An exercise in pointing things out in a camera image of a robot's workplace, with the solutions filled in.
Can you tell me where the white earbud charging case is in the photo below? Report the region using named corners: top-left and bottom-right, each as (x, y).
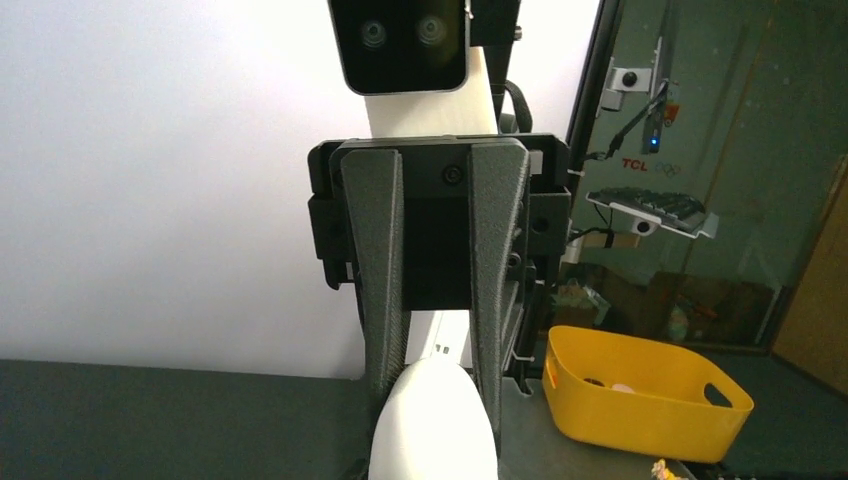
top-left (367, 357), bottom-right (499, 480)

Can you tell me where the black rear right frame post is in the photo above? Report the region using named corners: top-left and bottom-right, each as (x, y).
top-left (562, 0), bottom-right (625, 198)

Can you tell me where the black keyboard on shelf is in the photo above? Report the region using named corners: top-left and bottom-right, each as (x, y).
top-left (585, 187), bottom-right (719, 239)

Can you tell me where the yellow plastic bin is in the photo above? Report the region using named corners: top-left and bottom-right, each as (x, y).
top-left (542, 326), bottom-right (755, 463)

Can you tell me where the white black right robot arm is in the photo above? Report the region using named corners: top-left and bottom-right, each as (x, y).
top-left (307, 47), bottom-right (570, 438)

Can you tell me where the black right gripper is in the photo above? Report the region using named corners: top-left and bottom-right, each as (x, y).
top-left (308, 134), bottom-right (571, 438)

